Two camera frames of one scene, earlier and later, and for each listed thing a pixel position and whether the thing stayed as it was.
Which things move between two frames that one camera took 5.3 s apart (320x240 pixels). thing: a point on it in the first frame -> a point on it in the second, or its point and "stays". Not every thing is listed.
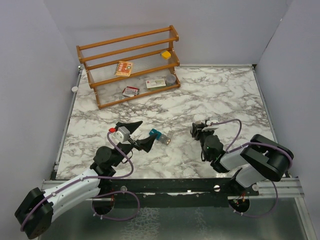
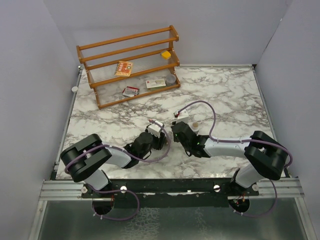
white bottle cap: [74, 88] stays
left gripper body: [126, 148] -> [156, 143]
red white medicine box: [130, 91] stays
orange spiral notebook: [123, 68] stays
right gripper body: [203, 135] -> [186, 147]
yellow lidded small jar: [166, 55] stays
